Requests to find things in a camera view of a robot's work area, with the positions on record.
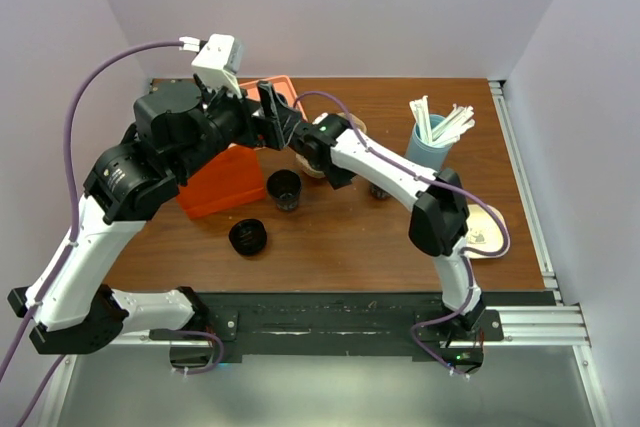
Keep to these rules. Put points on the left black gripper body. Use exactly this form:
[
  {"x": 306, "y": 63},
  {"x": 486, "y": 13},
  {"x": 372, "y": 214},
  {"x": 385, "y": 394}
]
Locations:
[{"x": 229, "y": 119}]

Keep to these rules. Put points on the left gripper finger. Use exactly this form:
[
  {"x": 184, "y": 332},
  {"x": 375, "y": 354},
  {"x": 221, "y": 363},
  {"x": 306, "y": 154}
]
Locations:
[
  {"x": 268, "y": 122},
  {"x": 288, "y": 119}
]

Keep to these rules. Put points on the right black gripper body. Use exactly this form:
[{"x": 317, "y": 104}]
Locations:
[{"x": 337, "y": 176}]

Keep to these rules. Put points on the cardboard cup carrier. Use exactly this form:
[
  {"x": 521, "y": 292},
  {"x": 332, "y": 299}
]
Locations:
[{"x": 356, "y": 124}]

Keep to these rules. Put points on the orange paper bag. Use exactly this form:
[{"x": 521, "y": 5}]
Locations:
[{"x": 233, "y": 178}]

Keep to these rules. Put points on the dark coffee cup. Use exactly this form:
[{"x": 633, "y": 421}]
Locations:
[
  {"x": 284, "y": 187},
  {"x": 378, "y": 193}
]

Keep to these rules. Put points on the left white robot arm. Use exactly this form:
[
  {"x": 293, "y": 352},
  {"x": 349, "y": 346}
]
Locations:
[{"x": 73, "y": 310}]

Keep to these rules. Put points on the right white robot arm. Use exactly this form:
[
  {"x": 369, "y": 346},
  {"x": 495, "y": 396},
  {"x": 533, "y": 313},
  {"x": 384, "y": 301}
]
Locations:
[{"x": 435, "y": 200}]

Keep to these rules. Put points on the black cup lid on table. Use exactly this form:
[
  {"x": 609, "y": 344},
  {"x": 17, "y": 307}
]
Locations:
[{"x": 248, "y": 237}]

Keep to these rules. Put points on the light blue straw holder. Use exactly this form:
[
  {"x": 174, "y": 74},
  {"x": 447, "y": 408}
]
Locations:
[{"x": 424, "y": 154}]

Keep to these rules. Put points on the white wrapped straws bundle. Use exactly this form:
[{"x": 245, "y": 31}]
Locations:
[{"x": 441, "y": 132}]

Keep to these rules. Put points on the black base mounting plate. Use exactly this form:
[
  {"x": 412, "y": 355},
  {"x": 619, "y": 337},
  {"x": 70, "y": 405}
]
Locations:
[{"x": 359, "y": 324}]

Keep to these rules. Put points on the white panda dish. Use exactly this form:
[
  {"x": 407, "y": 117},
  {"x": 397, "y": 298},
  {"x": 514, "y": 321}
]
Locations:
[{"x": 483, "y": 234}]

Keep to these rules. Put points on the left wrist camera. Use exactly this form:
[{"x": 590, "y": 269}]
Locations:
[{"x": 217, "y": 61}]

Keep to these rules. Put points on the aluminium frame rail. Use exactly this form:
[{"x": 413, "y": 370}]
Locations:
[{"x": 523, "y": 185}]

